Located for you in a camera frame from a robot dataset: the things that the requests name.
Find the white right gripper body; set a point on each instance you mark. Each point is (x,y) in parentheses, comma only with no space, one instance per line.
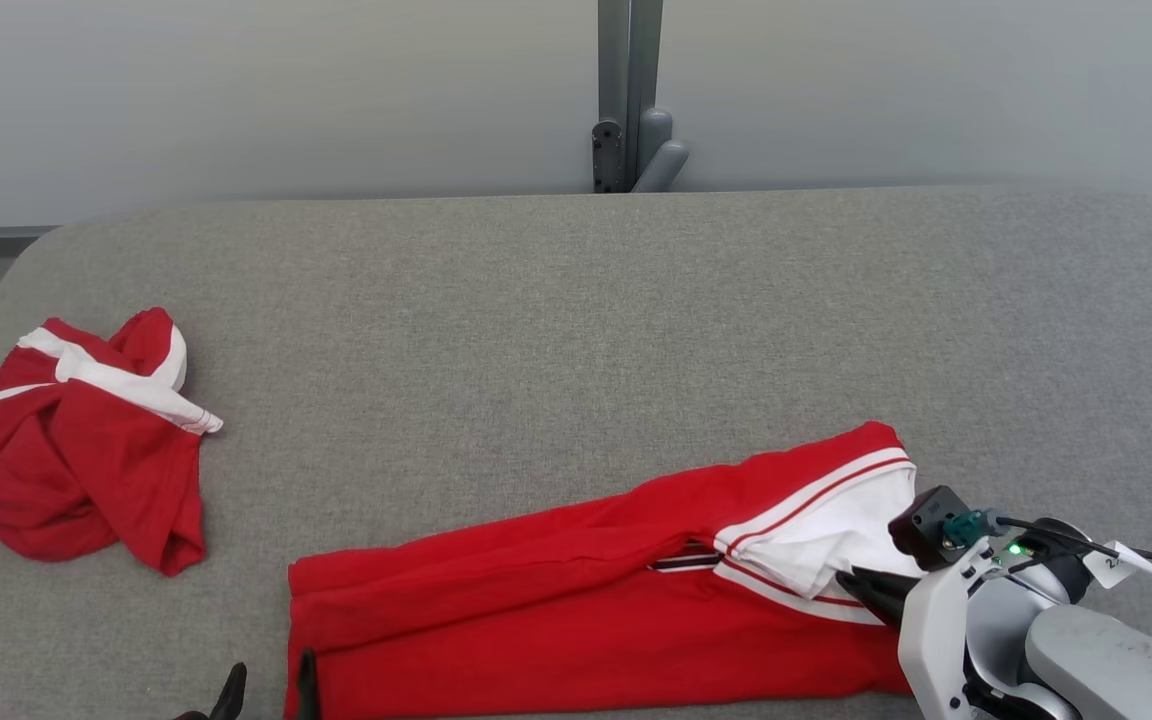
(936,640)

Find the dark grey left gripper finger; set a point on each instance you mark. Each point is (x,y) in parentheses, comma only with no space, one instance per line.
(231,695)
(308,690)

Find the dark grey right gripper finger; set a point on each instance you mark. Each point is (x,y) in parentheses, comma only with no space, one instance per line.
(886,592)

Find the red basketball jersey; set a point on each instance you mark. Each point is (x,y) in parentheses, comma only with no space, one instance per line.
(536,620)

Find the red shorts with white stripe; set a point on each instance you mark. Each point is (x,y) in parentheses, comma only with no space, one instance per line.
(66,470)

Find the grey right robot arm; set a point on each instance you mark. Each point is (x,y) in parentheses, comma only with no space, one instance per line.
(1106,660)

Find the grey fabric sofa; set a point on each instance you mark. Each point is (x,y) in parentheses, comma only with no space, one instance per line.
(536,330)

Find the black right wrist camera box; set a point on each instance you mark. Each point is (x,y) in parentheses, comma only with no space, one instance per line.
(926,525)

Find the grey partition post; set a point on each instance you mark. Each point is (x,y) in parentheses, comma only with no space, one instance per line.
(626,80)

